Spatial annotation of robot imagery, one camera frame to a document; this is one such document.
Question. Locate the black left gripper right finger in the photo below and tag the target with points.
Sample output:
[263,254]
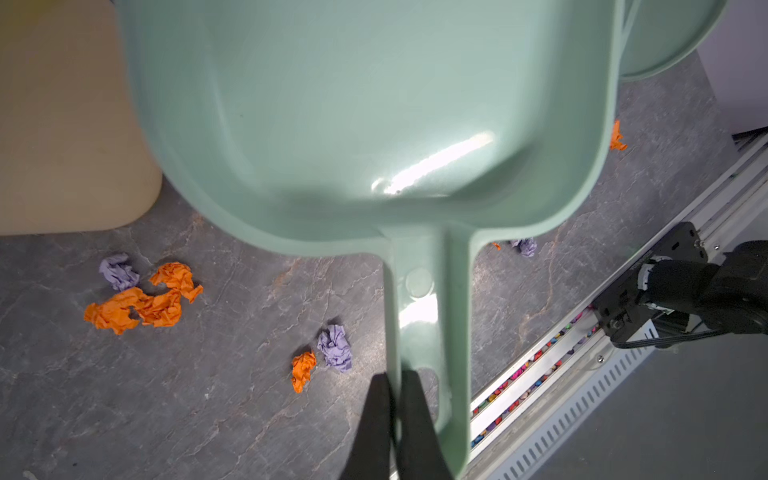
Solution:
[419,454]

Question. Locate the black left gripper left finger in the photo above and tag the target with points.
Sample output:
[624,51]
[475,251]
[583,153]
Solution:
[369,457]

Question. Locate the green plastic dustpan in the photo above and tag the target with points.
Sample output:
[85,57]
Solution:
[416,131]

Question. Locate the green hand brush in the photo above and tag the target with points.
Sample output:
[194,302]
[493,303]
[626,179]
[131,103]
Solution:
[657,34]

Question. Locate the orange paper scrap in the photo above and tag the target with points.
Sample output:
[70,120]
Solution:
[133,307]
[302,367]
[617,140]

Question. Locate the beige bin yellow bag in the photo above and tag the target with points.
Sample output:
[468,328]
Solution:
[73,157]

